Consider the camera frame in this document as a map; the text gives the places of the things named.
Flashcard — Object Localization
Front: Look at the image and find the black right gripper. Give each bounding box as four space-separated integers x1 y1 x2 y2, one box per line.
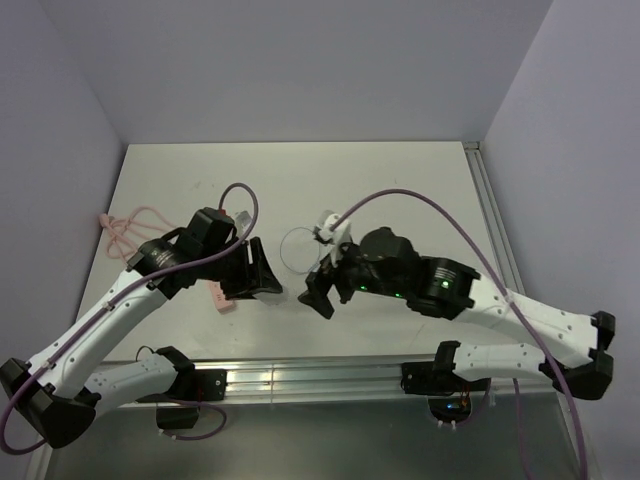
298 233 408 317

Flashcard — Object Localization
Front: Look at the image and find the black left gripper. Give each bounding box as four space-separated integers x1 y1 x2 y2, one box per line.
200 236 282 300

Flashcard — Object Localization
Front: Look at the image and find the thin light blue cable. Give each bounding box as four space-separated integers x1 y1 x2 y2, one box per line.
278 227 324 275

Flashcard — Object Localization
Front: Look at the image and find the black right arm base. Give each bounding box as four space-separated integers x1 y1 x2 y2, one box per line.
400 361 490 396

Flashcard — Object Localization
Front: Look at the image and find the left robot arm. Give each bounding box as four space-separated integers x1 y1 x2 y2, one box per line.
1 207 283 448

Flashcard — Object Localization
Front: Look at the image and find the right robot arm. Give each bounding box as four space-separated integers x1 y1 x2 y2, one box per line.
298 227 615 400

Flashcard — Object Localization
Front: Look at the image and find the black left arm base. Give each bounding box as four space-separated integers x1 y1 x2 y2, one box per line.
155 369 227 441

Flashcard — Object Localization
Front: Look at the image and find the pink power strip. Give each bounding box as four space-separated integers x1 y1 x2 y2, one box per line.
208 282 236 314

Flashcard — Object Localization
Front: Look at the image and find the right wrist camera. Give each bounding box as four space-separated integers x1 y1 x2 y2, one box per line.
312 210 352 267

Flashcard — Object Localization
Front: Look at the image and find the aluminium table rail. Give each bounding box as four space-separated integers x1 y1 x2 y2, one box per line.
29 142 601 480

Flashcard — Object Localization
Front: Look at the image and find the pink power strip cord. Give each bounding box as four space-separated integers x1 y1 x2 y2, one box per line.
97 205 189 261

